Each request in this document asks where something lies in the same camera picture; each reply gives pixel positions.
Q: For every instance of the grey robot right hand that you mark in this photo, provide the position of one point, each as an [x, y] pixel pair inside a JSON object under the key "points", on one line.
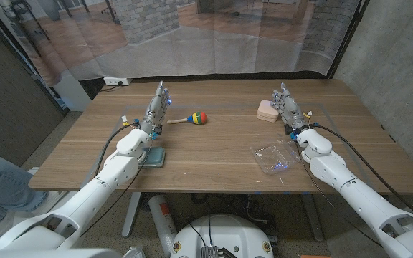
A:
{"points": [[290, 111]]}

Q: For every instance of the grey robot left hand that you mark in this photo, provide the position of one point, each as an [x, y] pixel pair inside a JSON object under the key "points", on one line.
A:
{"points": [[156, 111]]}

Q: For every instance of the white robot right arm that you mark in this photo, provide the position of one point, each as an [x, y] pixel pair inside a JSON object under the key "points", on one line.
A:
{"points": [[353, 193]]}

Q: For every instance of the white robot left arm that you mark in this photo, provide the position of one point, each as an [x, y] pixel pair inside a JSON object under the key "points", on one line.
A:
{"points": [[95, 186]]}

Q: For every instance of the clear plastic clamshell container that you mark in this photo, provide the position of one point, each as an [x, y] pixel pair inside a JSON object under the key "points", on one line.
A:
{"points": [[272, 159]]}

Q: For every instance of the colourful striped wooden maraca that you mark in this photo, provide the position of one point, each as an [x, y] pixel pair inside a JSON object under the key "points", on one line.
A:
{"points": [[197, 118]]}

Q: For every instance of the white power strip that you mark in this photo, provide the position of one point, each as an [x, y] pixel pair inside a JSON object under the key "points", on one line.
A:
{"points": [[115, 81]]}

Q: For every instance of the printed fabric backdrop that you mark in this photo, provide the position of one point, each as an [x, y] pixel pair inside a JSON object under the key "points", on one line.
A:
{"points": [[192, 43]]}

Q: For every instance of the black backdrop stand pole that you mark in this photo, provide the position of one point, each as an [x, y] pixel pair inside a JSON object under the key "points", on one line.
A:
{"points": [[347, 39]]}

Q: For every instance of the grey table leg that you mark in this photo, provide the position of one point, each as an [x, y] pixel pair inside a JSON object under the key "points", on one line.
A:
{"points": [[313, 218], [132, 215]]}

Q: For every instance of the white cylinder with orange label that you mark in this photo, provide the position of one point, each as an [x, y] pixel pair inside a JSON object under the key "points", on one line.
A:
{"points": [[162, 222]]}

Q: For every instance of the white robot torso base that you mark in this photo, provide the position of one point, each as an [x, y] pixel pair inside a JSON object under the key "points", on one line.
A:
{"points": [[224, 233]]}

